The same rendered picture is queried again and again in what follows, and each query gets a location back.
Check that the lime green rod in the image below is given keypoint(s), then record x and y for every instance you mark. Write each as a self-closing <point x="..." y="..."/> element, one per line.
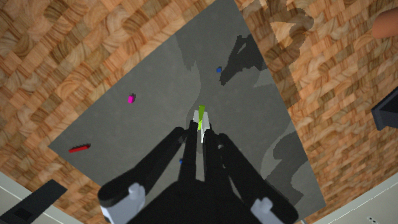
<point x="201" y="111"/>

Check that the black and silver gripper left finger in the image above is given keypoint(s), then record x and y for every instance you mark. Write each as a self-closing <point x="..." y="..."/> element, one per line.
<point x="124" y="196"/>

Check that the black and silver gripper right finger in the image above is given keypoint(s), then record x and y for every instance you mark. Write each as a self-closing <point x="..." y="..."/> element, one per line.
<point x="264" y="202"/>

